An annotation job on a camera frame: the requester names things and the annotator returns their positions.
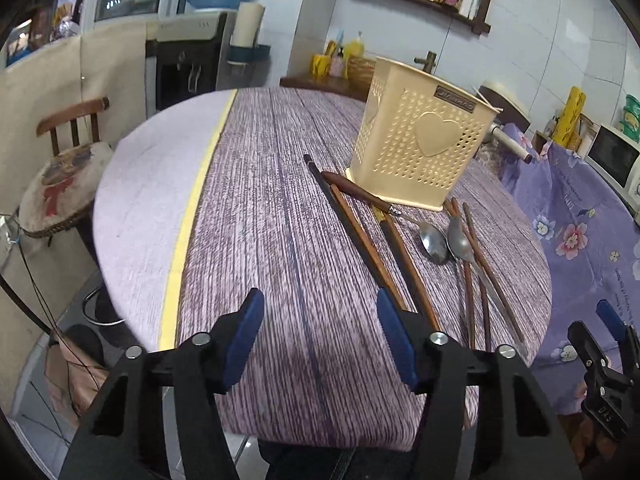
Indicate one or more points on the yellow soap bottle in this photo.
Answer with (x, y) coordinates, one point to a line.
(354, 48)

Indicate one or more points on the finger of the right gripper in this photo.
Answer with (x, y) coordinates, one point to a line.
(590, 349)
(625, 336)

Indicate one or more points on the brass faucet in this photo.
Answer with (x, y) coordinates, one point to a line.
(428, 64)

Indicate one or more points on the white microwave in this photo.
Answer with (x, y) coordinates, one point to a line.
(616, 158)

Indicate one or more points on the yellow roll package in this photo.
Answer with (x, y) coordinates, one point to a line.
(565, 126)

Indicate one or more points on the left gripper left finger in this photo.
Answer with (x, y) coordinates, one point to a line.
(205, 366)

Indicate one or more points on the woven basket sink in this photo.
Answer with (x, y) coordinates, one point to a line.
(359, 72)

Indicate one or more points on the dark gold-tipped chopstick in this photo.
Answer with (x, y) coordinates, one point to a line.
(405, 264)

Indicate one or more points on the water dispenser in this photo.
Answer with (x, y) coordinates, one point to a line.
(190, 56)

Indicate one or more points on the wooden handled spoon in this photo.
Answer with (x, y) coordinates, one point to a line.
(433, 239)

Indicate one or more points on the brown wooden chopstick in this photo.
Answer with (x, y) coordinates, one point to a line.
(367, 250)

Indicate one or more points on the yellow mug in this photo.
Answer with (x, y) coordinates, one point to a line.
(320, 65)

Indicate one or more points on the white pan with handle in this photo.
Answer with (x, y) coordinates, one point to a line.
(510, 111)

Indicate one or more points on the cream perforated utensil holder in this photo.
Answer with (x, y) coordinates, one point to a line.
(418, 134)

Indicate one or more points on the steel spoon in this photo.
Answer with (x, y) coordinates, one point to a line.
(480, 269)

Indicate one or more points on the purple floral cloth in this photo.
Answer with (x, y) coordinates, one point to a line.
(592, 248)

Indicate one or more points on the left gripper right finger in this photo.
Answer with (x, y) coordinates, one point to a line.
(432, 363)

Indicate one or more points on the purple striped tablecloth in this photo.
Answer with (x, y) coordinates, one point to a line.
(213, 197)

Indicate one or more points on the black chopstick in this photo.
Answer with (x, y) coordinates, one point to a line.
(325, 186)

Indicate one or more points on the wooden chair with cushion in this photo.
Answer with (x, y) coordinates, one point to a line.
(64, 190)

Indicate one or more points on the green cans stack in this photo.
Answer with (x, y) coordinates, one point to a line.
(630, 122)

